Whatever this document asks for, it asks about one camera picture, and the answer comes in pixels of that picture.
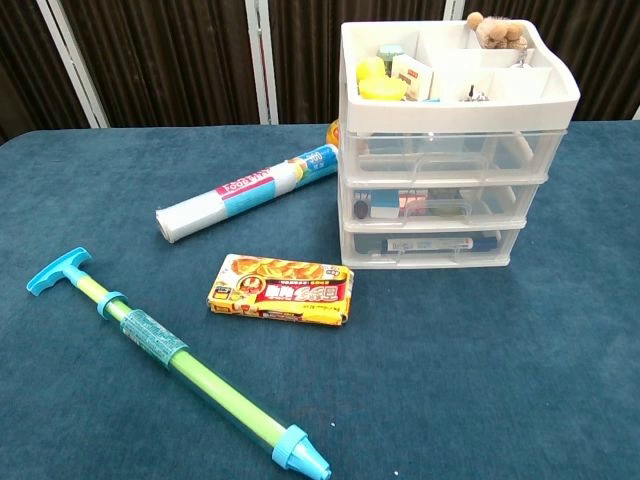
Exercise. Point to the white plastic organizer box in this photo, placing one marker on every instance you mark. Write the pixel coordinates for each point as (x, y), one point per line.
(450, 120)

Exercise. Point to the yellow curry box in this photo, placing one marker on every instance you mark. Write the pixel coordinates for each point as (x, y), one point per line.
(280, 295)

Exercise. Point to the blue white small box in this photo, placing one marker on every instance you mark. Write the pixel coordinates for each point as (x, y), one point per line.
(385, 204)

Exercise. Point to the cling film roll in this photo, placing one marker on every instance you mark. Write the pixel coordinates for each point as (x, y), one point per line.
(240, 192)

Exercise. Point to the pink note pad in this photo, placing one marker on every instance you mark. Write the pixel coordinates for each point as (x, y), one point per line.
(412, 205)

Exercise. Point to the orange jelly cup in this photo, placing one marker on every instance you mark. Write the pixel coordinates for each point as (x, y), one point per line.
(333, 135)

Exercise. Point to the blue white marker pen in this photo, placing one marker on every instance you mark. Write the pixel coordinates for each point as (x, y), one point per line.
(430, 245)

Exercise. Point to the large yellow round container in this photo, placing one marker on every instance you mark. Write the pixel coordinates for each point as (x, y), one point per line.
(382, 87)

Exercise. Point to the green blue water pump toy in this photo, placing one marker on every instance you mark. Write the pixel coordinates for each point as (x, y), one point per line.
(220, 382)

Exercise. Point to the small teal clip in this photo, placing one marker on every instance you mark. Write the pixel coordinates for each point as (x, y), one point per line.
(430, 100)

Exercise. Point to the small yellow round lid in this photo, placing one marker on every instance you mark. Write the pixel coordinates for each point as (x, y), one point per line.
(370, 67)

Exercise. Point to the white carton red print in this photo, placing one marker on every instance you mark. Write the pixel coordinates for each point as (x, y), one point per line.
(410, 75)

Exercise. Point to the teal white cap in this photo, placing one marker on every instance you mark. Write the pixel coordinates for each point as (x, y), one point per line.
(390, 52)

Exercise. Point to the brown plush bear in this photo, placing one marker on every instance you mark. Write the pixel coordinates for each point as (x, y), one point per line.
(495, 32)

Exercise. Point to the white partition frame post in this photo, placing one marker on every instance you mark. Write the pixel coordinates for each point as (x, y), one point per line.
(452, 9)
(261, 60)
(72, 62)

